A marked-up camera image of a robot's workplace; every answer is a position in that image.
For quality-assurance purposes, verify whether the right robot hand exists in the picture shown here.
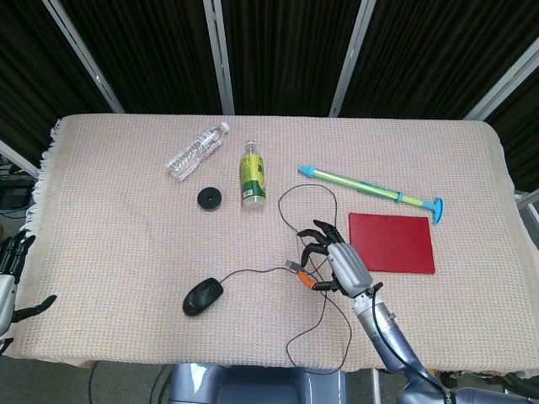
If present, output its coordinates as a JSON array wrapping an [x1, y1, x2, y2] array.
[[296, 218, 383, 300]]

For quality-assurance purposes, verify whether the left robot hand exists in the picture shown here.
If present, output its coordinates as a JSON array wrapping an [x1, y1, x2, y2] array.
[[0, 233, 58, 357]]

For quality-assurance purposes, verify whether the thin black mouse cable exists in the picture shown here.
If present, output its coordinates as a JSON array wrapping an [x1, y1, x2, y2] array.
[[218, 183, 354, 373]]

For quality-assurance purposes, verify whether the black computer mouse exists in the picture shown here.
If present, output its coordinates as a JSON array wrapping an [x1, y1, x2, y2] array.
[[182, 277, 224, 318]]

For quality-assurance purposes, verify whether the red flat board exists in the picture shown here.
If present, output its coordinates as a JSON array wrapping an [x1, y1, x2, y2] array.
[[348, 212, 436, 277]]

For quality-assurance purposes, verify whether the green blue water pump toy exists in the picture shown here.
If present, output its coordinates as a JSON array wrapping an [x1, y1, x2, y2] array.
[[298, 165, 445, 225]]

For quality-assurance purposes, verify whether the beige woven tablecloth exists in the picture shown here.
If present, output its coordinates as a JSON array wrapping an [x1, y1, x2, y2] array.
[[0, 113, 539, 379]]

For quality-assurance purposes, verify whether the green label drink bottle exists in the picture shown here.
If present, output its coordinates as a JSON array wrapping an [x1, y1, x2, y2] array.
[[239, 141, 269, 208]]

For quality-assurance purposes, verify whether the black round cap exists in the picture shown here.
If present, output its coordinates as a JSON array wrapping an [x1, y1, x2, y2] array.
[[196, 188, 224, 210]]

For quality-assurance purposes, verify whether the blue grey robot torso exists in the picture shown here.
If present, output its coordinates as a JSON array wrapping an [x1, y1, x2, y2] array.
[[168, 364, 350, 404]]

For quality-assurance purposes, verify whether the clear plastic water bottle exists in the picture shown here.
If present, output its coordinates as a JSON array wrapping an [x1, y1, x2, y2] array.
[[168, 121, 231, 183]]

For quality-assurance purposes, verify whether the dark curtain panel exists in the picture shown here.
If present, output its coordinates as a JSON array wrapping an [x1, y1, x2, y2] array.
[[339, 0, 539, 120], [0, 0, 115, 169], [221, 0, 363, 116], [61, 0, 224, 115]]

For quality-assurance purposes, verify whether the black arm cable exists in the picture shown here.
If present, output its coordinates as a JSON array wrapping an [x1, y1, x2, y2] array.
[[369, 282, 450, 395]]

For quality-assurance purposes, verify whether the white metal partition post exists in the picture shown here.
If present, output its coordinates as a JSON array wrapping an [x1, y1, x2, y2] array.
[[41, 0, 125, 114], [465, 41, 539, 121], [203, 0, 236, 115], [328, 0, 377, 118]]

